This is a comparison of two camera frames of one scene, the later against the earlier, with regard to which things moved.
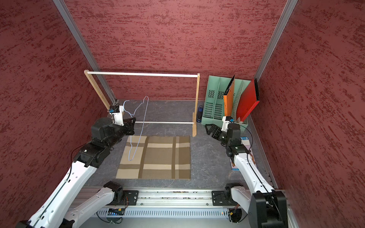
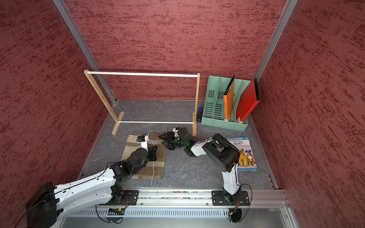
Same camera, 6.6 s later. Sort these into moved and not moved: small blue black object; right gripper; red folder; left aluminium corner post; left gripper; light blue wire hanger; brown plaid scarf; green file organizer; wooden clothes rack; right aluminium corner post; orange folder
Moved: brown plaid scarf; light blue wire hanger; right gripper; left gripper
Not moved: green file organizer; orange folder; right aluminium corner post; left aluminium corner post; small blue black object; wooden clothes rack; red folder
